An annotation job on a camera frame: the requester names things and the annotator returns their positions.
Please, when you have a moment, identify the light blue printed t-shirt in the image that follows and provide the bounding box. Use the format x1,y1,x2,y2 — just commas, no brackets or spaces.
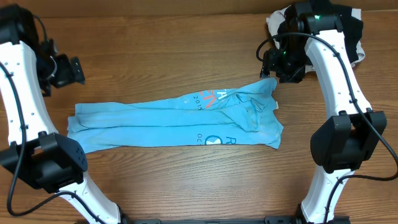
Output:
67,78,284,153

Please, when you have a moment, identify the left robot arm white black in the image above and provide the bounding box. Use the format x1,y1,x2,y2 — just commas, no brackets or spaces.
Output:
1,4,129,223

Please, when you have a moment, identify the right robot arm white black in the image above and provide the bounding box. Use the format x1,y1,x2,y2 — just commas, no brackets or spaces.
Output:
256,1,387,223

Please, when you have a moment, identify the beige folded garment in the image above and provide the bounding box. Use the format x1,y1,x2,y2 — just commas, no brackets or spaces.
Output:
266,5,366,67

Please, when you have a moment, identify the black folded garment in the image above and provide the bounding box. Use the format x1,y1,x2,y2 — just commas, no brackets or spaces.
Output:
269,0,365,64

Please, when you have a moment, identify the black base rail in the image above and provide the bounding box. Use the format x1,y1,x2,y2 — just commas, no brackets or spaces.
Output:
74,215,352,224

